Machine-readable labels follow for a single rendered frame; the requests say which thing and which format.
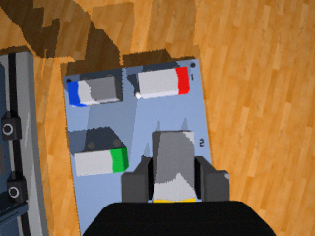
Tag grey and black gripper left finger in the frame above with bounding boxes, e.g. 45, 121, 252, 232
121, 157, 154, 203

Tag grey metal block with yellow end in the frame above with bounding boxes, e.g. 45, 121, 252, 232
152, 130, 195, 202

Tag grey metal blank with green end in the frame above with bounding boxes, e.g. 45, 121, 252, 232
74, 147, 129, 176

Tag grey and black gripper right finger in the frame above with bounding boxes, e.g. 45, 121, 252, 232
194, 156, 230, 202

